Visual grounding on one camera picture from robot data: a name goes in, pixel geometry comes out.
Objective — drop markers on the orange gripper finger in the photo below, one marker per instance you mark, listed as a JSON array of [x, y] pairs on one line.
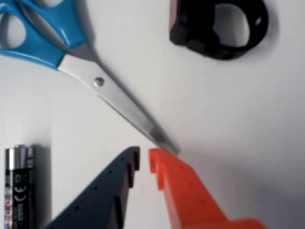
[[188, 200]]

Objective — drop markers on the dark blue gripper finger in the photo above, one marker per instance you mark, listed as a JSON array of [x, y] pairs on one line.
[[100, 198]]

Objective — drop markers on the black silver AA battery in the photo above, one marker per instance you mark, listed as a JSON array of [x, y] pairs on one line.
[[19, 190]]

